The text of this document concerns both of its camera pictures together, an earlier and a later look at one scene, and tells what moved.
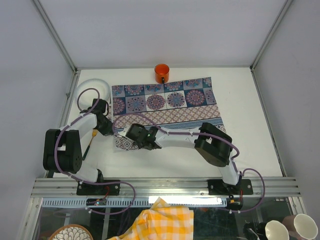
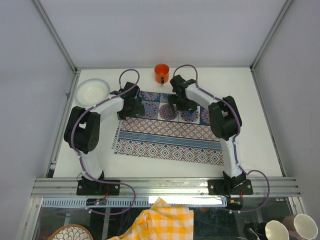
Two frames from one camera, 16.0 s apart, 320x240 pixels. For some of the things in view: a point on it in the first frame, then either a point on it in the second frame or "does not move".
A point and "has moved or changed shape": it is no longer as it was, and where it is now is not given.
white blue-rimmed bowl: [90, 89] does not move
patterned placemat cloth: [180, 104] has moved or changed shape
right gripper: [139, 144] → [172, 99]
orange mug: [161, 71] does not move
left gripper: [108, 131] → [139, 110]
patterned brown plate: [71, 232] does not move
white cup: [276, 230] does not move
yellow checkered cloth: [161, 221] does not move
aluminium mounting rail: [262, 187] does not move
